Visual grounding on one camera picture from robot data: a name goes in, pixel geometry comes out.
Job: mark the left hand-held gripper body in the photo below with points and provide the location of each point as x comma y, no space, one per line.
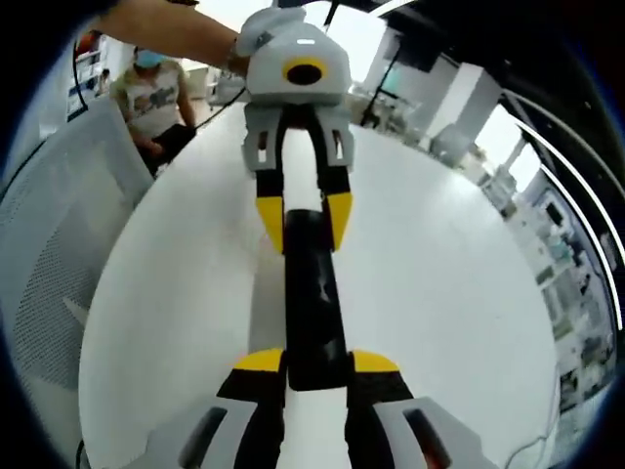
268,73

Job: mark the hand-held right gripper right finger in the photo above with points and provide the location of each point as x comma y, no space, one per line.
376,396

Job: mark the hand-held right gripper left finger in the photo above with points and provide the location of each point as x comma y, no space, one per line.
254,400

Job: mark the black cylindrical bar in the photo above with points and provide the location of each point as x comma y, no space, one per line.
312,293

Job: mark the black screen on stand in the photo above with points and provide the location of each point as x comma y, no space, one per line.
415,51

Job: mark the white storage shelf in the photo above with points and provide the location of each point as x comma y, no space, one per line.
95,63

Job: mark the grey mesh office chair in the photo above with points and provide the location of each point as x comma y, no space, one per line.
58,234

